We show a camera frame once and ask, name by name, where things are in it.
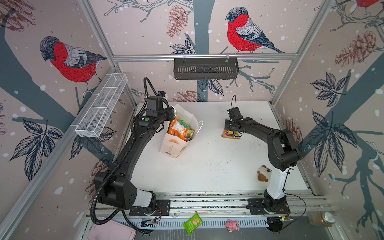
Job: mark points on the green snack packet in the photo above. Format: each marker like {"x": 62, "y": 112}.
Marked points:
{"x": 194, "y": 222}

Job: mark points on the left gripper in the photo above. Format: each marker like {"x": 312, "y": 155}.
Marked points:
{"x": 170, "y": 110}

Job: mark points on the pink pig toy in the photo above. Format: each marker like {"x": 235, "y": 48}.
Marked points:
{"x": 232, "y": 226}

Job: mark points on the white wire mesh basket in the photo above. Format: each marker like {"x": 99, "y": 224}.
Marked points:
{"x": 99, "y": 112}

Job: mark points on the aluminium rail frame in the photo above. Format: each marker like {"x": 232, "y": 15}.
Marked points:
{"x": 216, "y": 208}

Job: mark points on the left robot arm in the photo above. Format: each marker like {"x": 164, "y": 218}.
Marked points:
{"x": 114, "y": 186}

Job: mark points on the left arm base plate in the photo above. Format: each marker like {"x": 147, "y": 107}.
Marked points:
{"x": 157, "y": 208}

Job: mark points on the glass jar with lid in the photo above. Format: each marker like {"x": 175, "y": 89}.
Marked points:
{"x": 321, "y": 219}

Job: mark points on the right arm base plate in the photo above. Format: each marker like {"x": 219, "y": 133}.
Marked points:
{"x": 268, "y": 206}

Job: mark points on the black hanging metal shelf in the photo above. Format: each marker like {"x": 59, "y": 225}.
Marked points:
{"x": 206, "y": 68}

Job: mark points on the beige paper bag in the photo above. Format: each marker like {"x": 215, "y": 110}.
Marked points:
{"x": 172, "y": 146}

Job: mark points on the pink tray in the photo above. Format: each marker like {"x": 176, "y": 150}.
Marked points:
{"x": 111, "y": 231}

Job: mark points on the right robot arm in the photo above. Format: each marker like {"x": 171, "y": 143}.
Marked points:
{"x": 283, "y": 154}

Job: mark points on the orange Fox's candy bag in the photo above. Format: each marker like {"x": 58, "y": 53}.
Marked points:
{"x": 231, "y": 134}

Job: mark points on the aluminium horizontal frame bar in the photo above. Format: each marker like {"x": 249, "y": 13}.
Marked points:
{"x": 166, "y": 58}

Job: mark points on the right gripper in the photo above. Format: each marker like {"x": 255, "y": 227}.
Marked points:
{"x": 227, "y": 124}

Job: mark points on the brown white plush toy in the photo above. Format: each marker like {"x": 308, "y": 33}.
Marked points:
{"x": 264, "y": 174}

